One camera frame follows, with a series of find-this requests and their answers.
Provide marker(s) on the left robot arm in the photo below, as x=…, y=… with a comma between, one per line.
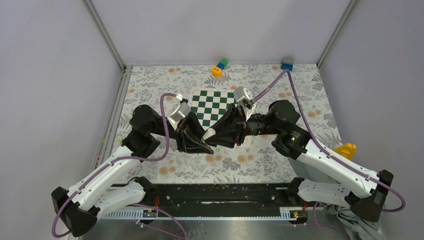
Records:
x=80, y=206

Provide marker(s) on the blue green toy block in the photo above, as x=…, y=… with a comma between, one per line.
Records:
x=222, y=64

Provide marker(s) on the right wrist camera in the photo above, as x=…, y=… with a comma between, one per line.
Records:
x=245, y=100

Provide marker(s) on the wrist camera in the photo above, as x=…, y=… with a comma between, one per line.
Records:
x=245, y=100
x=179, y=113

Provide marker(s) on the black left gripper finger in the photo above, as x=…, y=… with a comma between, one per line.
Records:
x=192, y=142
x=194, y=125

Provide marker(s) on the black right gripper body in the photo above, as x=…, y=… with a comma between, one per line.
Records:
x=255, y=125

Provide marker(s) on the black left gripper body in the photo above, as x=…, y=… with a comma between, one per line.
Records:
x=180, y=137

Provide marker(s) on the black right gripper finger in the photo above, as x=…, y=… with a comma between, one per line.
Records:
x=225, y=121
x=225, y=138

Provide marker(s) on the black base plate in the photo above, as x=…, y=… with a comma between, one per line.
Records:
x=224, y=200

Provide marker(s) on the green white chessboard mat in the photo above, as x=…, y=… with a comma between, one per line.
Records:
x=210, y=104

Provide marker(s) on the grey cloth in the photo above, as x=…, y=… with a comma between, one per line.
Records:
x=344, y=215

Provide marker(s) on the floral tablecloth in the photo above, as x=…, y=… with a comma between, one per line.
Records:
x=255, y=161

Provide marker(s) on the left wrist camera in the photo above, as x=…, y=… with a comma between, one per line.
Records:
x=179, y=113

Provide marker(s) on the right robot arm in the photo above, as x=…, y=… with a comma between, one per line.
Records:
x=291, y=140

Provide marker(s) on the blue grey toy brick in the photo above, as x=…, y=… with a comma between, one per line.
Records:
x=287, y=63

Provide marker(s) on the aluminium frame rail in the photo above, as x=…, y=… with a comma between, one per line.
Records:
x=107, y=139

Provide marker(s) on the yellow toy piece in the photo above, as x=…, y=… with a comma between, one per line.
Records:
x=346, y=150

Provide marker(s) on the orange round toy brick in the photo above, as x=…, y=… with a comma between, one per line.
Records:
x=216, y=71

